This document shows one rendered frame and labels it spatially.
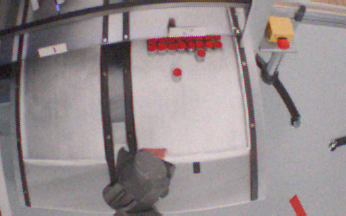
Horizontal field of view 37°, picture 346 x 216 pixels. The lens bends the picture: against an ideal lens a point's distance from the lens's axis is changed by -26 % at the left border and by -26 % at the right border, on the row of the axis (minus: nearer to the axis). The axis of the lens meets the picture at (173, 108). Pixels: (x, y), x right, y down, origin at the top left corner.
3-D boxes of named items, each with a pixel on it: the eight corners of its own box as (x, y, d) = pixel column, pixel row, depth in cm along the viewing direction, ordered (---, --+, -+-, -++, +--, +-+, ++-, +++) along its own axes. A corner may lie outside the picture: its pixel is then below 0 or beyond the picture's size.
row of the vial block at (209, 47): (147, 50, 159) (147, 44, 155) (220, 46, 160) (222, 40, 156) (147, 58, 159) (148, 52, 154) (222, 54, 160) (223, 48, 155)
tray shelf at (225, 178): (13, 53, 161) (12, 51, 159) (246, 26, 165) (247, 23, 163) (20, 206, 149) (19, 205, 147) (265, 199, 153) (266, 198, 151)
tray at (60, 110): (24, 48, 159) (22, 45, 156) (101, 32, 161) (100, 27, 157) (25, 161, 151) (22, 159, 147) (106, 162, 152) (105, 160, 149)
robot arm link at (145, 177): (124, 239, 99) (158, 233, 105) (158, 213, 93) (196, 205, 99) (90, 187, 104) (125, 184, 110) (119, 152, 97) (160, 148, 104)
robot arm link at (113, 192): (95, 198, 104) (119, 219, 104) (111, 179, 100) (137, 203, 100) (111, 182, 110) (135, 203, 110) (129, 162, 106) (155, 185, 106)
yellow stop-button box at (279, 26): (262, 18, 155) (265, 9, 148) (284, 20, 155) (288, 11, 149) (269, 43, 153) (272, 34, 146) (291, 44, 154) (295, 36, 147)
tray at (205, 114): (130, 27, 161) (130, 23, 158) (230, 23, 163) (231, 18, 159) (139, 162, 153) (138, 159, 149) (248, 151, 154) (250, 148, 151)
